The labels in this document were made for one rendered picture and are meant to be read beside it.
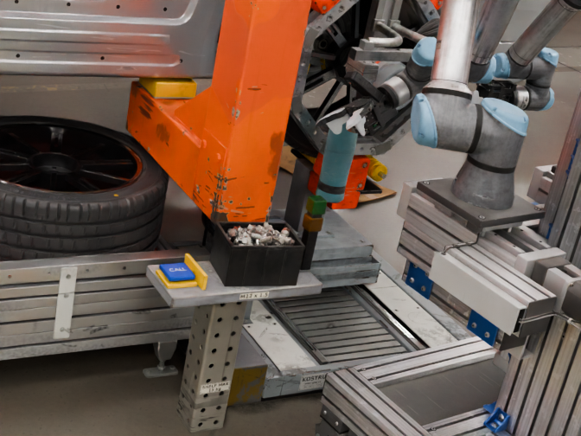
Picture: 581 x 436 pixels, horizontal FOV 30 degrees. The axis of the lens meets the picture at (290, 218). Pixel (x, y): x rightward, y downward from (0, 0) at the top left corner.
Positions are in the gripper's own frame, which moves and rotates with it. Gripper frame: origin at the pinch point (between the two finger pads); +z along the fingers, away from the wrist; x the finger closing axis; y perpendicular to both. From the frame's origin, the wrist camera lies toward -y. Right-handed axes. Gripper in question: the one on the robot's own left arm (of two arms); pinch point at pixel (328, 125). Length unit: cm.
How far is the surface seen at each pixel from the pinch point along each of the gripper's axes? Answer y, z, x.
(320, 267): 62, -11, 65
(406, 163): 95, -125, 175
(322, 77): 1, -30, 47
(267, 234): 16.4, 27.7, 1.8
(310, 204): 15.7, 13.6, 0.7
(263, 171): 5.1, 16.6, 12.5
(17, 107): -5, 9, 242
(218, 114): -13.3, 19.4, 16.6
